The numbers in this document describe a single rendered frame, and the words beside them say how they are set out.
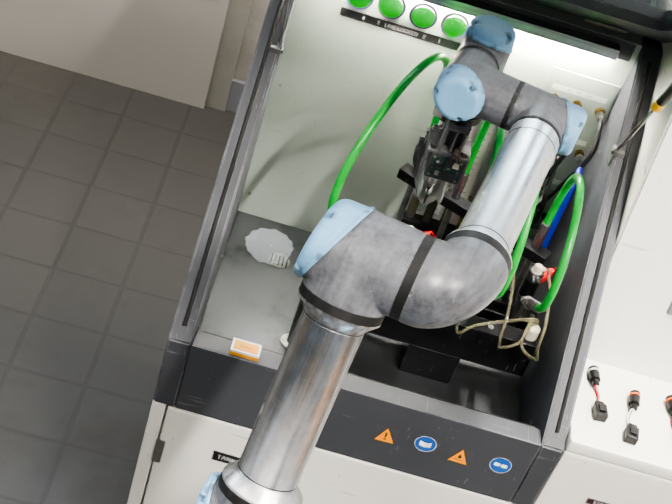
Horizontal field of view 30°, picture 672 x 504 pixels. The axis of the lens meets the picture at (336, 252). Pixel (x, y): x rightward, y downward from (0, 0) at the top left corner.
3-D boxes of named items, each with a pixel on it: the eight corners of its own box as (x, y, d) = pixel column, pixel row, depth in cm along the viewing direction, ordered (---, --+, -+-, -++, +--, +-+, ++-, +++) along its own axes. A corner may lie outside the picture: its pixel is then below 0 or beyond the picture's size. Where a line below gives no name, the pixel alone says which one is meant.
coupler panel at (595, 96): (495, 205, 246) (553, 75, 226) (496, 195, 248) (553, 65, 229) (558, 224, 246) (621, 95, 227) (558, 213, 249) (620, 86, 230)
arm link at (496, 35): (463, 26, 186) (478, 4, 192) (440, 86, 193) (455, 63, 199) (511, 47, 185) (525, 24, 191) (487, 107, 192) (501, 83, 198)
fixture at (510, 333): (337, 352, 235) (359, 294, 225) (344, 317, 243) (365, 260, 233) (509, 402, 237) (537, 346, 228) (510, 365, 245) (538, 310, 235)
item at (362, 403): (174, 408, 220) (191, 345, 210) (179, 390, 223) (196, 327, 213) (509, 503, 223) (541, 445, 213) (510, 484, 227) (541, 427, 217)
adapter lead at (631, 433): (634, 446, 215) (639, 438, 214) (622, 442, 215) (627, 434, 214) (638, 399, 224) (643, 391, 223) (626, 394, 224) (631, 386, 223)
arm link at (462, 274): (497, 320, 148) (600, 90, 181) (412, 281, 150) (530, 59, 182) (470, 375, 157) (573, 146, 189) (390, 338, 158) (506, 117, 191)
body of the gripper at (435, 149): (414, 176, 202) (437, 116, 194) (419, 147, 208) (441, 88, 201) (459, 190, 202) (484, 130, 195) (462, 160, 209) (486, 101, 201)
